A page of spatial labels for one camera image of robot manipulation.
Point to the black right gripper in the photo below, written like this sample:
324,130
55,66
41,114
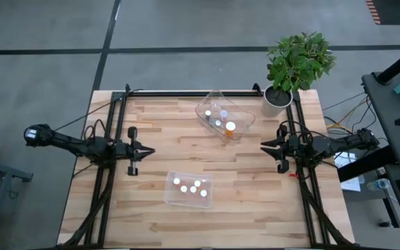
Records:
290,147

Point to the dark bottle white cap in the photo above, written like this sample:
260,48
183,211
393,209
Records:
207,112

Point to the dark grey side desk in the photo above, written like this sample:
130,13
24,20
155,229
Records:
391,114

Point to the small black floor object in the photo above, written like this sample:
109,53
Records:
384,224

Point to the grey bottle white cap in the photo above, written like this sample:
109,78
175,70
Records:
217,122

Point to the orange striped dark rug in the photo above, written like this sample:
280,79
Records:
394,12

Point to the black aluminium extrusion frame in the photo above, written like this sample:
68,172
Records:
168,93

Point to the clear plastic water bottle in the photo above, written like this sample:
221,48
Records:
377,184

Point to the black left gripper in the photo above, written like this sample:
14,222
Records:
130,151

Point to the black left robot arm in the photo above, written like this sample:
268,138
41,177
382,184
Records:
75,146

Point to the large orange bottle white cap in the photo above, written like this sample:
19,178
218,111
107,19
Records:
230,126

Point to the clear plastic bin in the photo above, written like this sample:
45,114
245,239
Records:
245,119
175,200

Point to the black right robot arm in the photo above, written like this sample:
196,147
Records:
339,142

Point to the pale pink bottle white cap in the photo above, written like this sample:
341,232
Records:
183,189

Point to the clear bottle translucent cap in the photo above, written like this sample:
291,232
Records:
223,112

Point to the white paper sheets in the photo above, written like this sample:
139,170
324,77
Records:
346,161

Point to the small orange bottle white cap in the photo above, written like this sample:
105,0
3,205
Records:
197,183

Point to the green potted plant white pot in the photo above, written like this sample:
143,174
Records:
299,60

